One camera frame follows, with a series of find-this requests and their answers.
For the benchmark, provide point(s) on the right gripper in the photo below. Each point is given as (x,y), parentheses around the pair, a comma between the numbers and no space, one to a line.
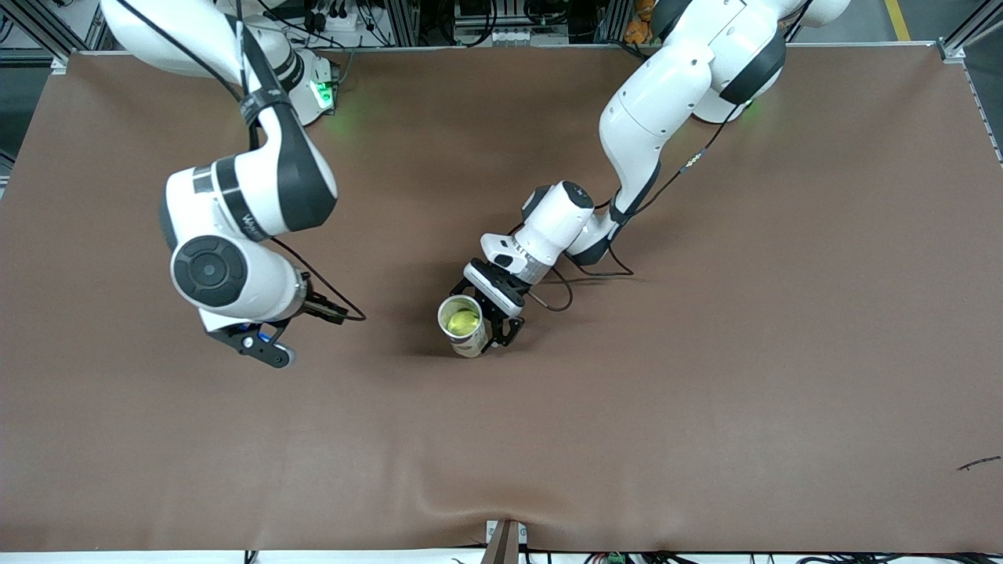
(320,309)

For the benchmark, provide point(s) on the aluminium frame profile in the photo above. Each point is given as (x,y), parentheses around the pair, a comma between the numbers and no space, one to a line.
(950,51)
(60,64)

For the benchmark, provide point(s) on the grey clamp bracket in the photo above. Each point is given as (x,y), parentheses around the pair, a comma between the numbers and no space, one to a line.
(505,544)

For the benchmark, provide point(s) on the small black strip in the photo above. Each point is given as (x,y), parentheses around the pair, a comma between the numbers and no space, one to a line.
(979,463)

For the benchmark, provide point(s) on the white power strip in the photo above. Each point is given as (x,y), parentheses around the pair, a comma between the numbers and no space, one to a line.
(341,23)

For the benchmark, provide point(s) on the yellow tennis ball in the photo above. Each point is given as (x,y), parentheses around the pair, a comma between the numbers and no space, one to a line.
(461,320)

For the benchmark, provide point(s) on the white electronics box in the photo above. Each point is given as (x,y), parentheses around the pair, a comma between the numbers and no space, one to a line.
(509,27)

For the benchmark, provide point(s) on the orange packaged goods pile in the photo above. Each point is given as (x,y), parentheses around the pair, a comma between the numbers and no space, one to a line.
(639,27)

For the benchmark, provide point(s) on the brown table mat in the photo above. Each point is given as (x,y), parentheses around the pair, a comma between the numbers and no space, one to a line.
(705,392)

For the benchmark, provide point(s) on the aluminium frame post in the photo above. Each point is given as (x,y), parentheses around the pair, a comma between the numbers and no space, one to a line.
(611,19)
(403,19)

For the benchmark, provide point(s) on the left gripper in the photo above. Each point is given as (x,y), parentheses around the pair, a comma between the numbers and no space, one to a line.
(496,287)

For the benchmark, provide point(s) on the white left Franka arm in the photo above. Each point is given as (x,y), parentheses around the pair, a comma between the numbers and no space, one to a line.
(666,102)

